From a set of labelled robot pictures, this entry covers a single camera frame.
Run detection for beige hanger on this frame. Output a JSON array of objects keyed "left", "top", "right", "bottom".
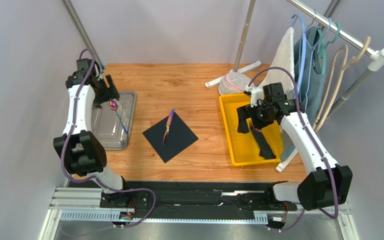
[
  {"left": 312, "top": 44, "right": 349, "bottom": 132},
  {"left": 314, "top": 36, "right": 371, "bottom": 133}
]

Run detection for white mesh bowl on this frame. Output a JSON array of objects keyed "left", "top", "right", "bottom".
[{"left": 218, "top": 71, "right": 252, "bottom": 95}]

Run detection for iridescent spoon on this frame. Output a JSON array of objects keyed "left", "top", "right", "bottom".
[{"left": 109, "top": 100, "right": 128, "bottom": 134}]

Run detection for silver metal tray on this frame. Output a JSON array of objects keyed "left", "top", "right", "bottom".
[{"left": 91, "top": 91, "right": 137, "bottom": 151}]

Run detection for green hanger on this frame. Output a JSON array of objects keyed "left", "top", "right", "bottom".
[{"left": 316, "top": 17, "right": 341, "bottom": 75}]

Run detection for black paper napkin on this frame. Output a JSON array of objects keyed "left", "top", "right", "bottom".
[{"left": 142, "top": 111, "right": 199, "bottom": 163}]

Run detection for metal clothes rack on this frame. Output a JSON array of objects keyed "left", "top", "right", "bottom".
[{"left": 205, "top": 0, "right": 384, "bottom": 173}]

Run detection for yellow plastic bin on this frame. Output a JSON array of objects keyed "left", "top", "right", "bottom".
[{"left": 218, "top": 93, "right": 283, "bottom": 167}]

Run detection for dark fork in bundle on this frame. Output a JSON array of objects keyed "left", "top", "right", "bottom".
[{"left": 249, "top": 120, "right": 255, "bottom": 129}]

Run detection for blue hanger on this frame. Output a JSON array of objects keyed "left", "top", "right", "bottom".
[{"left": 291, "top": 14, "right": 324, "bottom": 111}]

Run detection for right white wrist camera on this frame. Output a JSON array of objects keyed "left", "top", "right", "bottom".
[{"left": 244, "top": 86, "right": 264, "bottom": 108}]

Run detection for teal garment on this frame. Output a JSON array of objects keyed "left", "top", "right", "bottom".
[{"left": 280, "top": 26, "right": 326, "bottom": 163}]

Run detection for white towel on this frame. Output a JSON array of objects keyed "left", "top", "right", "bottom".
[{"left": 258, "top": 27, "right": 295, "bottom": 99}]

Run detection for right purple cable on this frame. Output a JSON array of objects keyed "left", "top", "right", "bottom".
[{"left": 247, "top": 66, "right": 340, "bottom": 233}]

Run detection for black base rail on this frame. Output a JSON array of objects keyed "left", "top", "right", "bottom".
[{"left": 67, "top": 179, "right": 298, "bottom": 221}]

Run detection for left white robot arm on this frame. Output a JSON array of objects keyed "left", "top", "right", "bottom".
[{"left": 53, "top": 57, "right": 128, "bottom": 195}]

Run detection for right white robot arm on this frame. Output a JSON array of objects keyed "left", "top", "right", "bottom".
[{"left": 237, "top": 83, "right": 353, "bottom": 211}]

